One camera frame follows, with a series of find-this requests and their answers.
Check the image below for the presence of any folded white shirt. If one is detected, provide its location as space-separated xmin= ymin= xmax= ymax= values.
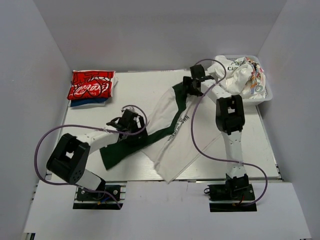
xmin=110 ymin=75 xmax=119 ymax=97

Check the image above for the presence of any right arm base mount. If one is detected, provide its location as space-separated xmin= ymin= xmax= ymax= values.
xmin=203 ymin=174 xmax=257 ymax=213

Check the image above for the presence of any folded blue shirt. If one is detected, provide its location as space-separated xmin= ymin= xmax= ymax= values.
xmin=69 ymin=97 xmax=109 ymax=108

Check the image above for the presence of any green and white t shirt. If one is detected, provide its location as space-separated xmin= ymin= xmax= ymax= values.
xmin=99 ymin=83 xmax=221 ymax=183

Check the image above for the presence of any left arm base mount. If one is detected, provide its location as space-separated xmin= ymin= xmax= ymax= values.
xmin=73 ymin=183 xmax=126 ymax=211

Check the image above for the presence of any folded red coca-cola shirt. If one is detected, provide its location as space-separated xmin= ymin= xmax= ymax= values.
xmin=67 ymin=70 xmax=116 ymax=101

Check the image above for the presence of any white colourful print t shirt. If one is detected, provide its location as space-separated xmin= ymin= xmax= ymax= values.
xmin=206 ymin=55 xmax=267 ymax=100

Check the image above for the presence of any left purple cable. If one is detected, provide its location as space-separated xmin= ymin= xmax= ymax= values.
xmin=34 ymin=104 xmax=151 ymax=210

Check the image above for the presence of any white plastic basket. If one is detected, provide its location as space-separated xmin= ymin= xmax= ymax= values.
xmin=212 ymin=54 xmax=273 ymax=106

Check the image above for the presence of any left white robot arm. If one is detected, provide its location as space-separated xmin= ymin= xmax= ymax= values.
xmin=46 ymin=105 xmax=148 ymax=200

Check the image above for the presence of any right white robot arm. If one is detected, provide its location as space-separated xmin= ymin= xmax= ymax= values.
xmin=182 ymin=64 xmax=249 ymax=200

